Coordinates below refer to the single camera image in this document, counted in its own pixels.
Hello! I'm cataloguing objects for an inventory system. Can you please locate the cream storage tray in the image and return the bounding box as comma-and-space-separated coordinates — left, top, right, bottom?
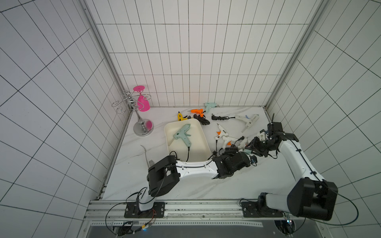
164, 119, 212, 162

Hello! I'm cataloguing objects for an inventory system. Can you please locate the large mint glue gun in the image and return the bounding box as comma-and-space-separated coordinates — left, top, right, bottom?
168, 124, 191, 162

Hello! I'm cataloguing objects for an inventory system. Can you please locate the small mint glue gun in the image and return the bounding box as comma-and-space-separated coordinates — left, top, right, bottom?
204, 102, 219, 113

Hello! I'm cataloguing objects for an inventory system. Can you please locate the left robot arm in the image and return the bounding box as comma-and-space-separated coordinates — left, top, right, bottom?
137, 152, 258, 211

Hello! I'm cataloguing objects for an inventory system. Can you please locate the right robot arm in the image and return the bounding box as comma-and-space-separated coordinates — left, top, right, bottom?
246, 122, 338, 221

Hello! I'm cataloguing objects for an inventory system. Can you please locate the white glue gun orange trigger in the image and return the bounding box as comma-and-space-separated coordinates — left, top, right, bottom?
215, 124, 238, 149

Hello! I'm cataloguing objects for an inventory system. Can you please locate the dirty white Greeler glue gun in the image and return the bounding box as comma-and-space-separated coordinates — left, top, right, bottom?
211, 114, 260, 132

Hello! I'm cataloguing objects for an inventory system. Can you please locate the yellow glue gun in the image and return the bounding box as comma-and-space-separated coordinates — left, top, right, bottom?
178, 112, 189, 121

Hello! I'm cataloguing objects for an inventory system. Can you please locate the chrome cup rack stand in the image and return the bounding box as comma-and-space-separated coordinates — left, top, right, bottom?
112, 90, 154, 137

